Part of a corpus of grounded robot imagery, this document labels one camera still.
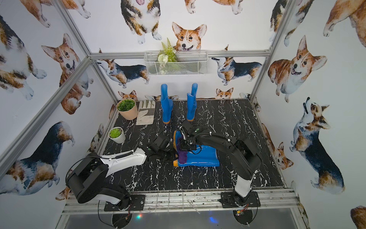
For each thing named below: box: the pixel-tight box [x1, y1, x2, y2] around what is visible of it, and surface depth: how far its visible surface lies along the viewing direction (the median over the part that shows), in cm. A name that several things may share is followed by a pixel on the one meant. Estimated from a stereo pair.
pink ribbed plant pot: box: [116, 98, 139, 121], surface depth 103 cm
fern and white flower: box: [157, 37, 178, 74], surface depth 85 cm
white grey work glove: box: [136, 99, 156, 126], surface depth 116 cm
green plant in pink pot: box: [117, 99, 136, 112], surface depth 105 cm
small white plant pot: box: [107, 126, 126, 144], surface depth 92 cm
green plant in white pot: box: [109, 127, 122, 139], surface depth 92 cm
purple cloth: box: [176, 136, 188, 165], surface depth 83 cm
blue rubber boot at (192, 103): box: [186, 83, 198, 122], surface depth 94 cm
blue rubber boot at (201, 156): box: [172, 130, 220, 167], surface depth 85 cm
